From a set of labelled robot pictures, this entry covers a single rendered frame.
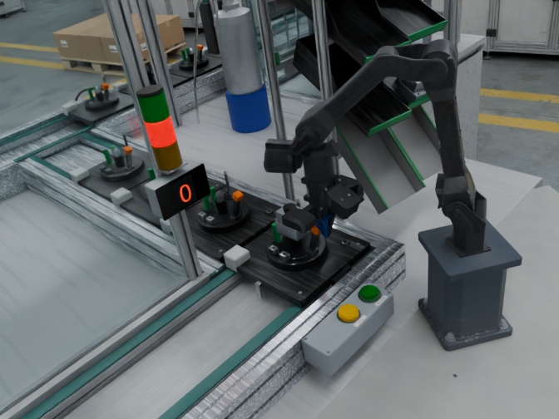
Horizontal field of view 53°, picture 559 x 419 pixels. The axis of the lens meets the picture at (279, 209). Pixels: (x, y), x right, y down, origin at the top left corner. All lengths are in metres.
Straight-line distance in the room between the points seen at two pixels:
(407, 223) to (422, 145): 0.21
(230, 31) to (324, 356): 1.28
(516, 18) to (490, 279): 4.08
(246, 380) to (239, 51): 1.29
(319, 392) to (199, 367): 0.24
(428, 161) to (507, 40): 3.70
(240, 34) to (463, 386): 1.37
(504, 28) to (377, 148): 3.78
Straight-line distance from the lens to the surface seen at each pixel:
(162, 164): 1.09
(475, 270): 1.08
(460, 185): 1.03
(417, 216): 1.56
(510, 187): 1.70
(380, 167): 1.39
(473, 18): 5.17
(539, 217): 1.59
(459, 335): 1.20
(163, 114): 1.05
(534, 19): 5.05
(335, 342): 1.08
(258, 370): 1.06
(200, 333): 1.22
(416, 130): 1.52
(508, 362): 1.20
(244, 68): 2.05
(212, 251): 1.34
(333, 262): 1.24
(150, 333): 1.21
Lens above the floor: 1.75
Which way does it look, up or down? 33 degrees down
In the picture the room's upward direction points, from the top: 9 degrees counter-clockwise
